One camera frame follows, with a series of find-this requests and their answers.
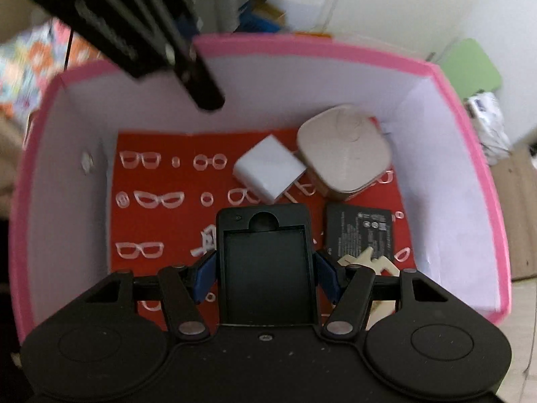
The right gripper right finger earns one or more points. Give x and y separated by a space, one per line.
349 290

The green folding table board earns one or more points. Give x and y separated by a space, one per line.
469 69

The pink cardboard box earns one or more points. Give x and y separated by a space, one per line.
60 223

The white charger cube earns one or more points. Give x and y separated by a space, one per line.
268 169

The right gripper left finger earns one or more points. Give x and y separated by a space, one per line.
182 288

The white plastic paper pack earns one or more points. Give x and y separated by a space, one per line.
487 120

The red glasses-pattern box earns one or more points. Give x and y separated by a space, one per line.
168 189

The black rectangular tray case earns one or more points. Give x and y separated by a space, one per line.
265 265

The black phone battery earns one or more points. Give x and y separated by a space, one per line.
349 230

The pink rounded compact case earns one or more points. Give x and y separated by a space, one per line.
344 151

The floral quilt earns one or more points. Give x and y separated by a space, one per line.
31 59

